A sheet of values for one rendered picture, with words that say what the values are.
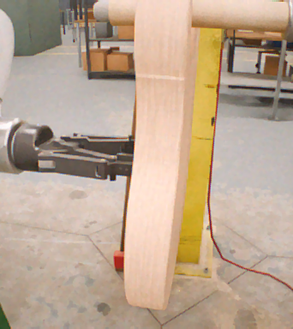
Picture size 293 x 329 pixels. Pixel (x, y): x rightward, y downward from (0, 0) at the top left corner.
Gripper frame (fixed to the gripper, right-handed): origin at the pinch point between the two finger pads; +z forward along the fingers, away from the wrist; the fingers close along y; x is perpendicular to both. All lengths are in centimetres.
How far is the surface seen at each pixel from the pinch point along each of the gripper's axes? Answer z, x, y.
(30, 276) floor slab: -72, -95, -75
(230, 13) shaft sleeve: 8.7, 18.9, 9.9
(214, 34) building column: 9, 23, -80
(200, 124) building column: 6, -12, -85
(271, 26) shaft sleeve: 12.8, 18.1, 9.5
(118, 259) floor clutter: -27, -82, -86
